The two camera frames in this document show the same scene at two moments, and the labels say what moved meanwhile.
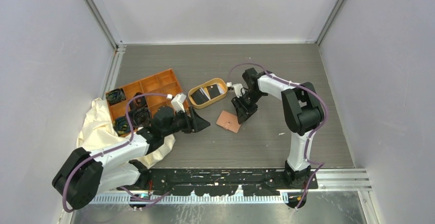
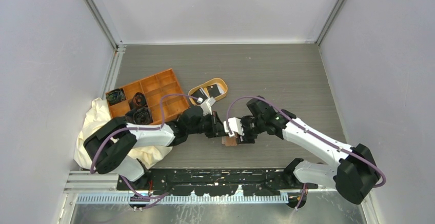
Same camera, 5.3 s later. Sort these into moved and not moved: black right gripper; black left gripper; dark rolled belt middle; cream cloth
Moved: black left gripper; black right gripper
Not moved: dark rolled belt middle; cream cloth
